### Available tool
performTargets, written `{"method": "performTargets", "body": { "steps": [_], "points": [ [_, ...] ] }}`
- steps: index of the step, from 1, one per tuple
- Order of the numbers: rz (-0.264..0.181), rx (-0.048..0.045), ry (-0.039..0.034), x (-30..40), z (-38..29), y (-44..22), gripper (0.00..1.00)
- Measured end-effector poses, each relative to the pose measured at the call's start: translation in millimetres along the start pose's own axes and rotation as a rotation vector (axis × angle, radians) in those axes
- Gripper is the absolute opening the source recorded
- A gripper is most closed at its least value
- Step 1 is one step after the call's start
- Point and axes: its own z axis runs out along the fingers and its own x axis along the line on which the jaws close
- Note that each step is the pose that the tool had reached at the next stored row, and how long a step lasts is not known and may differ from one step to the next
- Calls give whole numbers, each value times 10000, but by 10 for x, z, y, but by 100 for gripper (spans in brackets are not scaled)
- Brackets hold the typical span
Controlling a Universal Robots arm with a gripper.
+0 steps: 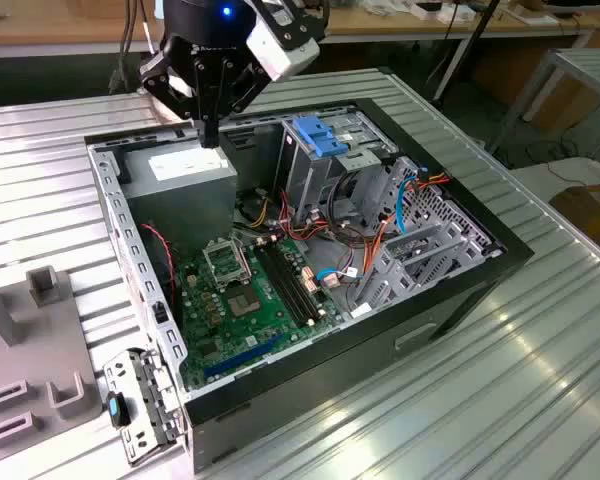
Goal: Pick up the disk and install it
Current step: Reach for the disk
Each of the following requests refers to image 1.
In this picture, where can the blue expansion slot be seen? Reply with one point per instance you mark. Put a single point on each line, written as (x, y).
(245, 355)

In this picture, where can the grey power supply unit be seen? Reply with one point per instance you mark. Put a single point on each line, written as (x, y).
(180, 200)

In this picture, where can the grey parts rack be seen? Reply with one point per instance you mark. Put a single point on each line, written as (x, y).
(30, 350)

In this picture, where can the black tripod pole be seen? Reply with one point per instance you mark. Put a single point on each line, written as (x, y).
(472, 35)

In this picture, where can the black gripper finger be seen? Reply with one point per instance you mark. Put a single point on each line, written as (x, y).
(167, 85)
(247, 87)

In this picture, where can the green motherboard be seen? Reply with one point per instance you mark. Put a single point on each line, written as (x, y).
(277, 306)

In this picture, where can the black case switch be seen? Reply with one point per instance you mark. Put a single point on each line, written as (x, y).
(158, 314)

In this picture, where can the black open PC case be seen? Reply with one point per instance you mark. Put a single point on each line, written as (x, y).
(330, 380)

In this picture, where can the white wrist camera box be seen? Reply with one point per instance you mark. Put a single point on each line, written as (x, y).
(285, 55)

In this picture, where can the silver expansion bracket plate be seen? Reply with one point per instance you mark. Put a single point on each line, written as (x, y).
(125, 367)

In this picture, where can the blue plastic drive latch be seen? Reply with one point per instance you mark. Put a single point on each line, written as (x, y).
(320, 137)

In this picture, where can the black RAM slot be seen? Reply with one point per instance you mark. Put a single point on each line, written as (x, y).
(296, 280)
(290, 282)
(277, 286)
(283, 284)

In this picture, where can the wooden desk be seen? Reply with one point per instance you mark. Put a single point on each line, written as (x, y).
(55, 27)

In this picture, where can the CPU socket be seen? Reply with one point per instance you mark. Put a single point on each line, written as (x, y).
(242, 300)

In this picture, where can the grey metal disk bay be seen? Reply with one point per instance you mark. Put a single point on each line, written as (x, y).
(390, 285)

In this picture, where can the brown cardboard box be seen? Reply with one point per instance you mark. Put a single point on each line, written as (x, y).
(590, 210)

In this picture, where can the grey optical drive cage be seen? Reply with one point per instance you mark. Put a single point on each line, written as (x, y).
(305, 170)

